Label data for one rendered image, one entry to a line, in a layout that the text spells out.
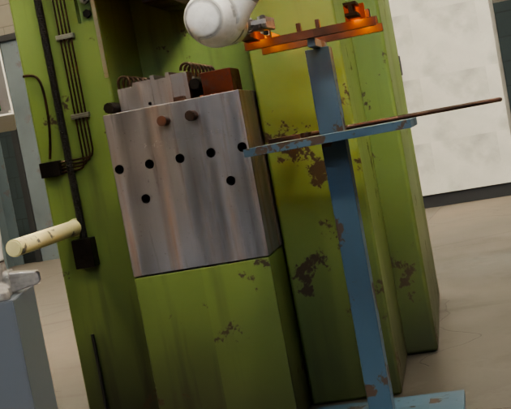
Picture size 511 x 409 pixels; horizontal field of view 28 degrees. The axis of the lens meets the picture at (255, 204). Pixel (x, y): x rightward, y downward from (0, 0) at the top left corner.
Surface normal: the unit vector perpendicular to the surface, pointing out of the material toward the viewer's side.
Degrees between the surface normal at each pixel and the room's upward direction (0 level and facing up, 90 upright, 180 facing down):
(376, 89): 90
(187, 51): 90
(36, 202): 90
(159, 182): 90
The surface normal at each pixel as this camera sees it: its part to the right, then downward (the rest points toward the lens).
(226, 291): -0.18, 0.10
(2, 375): 0.06, 0.06
